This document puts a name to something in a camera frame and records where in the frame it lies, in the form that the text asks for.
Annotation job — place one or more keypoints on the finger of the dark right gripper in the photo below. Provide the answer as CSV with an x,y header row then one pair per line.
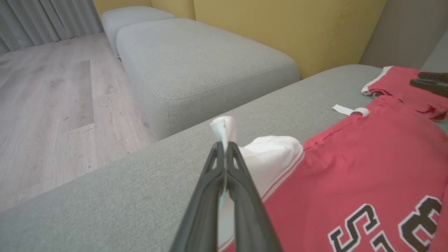
x,y
435,76
434,86

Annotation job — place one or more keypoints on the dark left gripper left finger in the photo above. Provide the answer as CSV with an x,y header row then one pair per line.
x,y
203,210

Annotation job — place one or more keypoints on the yellow upholstered backrest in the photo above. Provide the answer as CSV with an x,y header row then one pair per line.
x,y
280,31

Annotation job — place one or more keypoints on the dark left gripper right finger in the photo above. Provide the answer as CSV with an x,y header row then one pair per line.
x,y
248,217

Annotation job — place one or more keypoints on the small grey fabric ottoman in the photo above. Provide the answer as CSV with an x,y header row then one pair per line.
x,y
129,19

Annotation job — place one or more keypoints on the red basketball jersey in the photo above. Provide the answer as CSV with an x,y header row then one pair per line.
x,y
350,175

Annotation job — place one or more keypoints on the large grey sofa seat cushion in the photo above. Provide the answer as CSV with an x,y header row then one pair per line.
x,y
122,203

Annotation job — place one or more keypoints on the grey curtain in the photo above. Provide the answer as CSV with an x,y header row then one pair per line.
x,y
45,19

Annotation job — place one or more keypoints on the grey upholstered back panel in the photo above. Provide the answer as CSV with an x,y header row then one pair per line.
x,y
406,31

